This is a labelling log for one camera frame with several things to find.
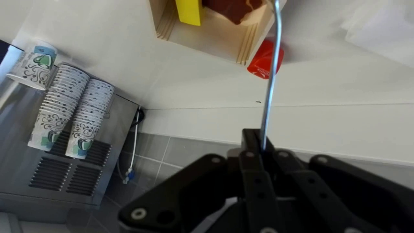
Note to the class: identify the patterned paper cup stack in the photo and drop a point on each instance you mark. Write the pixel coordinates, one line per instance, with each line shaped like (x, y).
(56, 106)

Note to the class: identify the red toy piece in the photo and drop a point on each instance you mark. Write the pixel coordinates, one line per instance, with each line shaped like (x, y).
(261, 62)

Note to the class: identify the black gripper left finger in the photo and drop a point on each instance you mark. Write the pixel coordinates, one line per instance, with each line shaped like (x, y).
(236, 187)

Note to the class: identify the metal spoon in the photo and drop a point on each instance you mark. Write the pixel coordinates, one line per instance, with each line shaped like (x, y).
(267, 99)

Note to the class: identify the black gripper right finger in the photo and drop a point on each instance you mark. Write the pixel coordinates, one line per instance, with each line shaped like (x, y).
(340, 195)

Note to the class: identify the brown toy piece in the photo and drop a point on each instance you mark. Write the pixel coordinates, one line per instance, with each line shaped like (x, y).
(232, 9)

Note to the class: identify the yellow toy block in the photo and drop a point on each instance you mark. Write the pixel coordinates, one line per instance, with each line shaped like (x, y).
(188, 11)

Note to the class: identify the wooden toy box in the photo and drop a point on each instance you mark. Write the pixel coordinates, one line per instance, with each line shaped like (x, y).
(216, 34)

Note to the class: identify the single paper cup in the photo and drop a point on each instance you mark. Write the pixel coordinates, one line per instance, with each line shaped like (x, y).
(34, 67)

